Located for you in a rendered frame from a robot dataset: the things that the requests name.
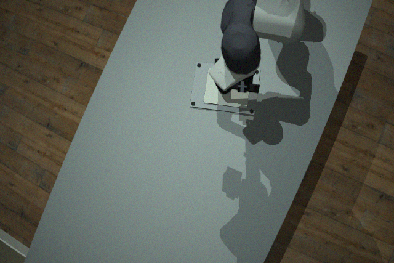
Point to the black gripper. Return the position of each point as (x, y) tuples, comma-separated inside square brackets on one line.
[(244, 86)]

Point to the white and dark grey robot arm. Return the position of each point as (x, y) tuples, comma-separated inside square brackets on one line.
[(246, 21)]

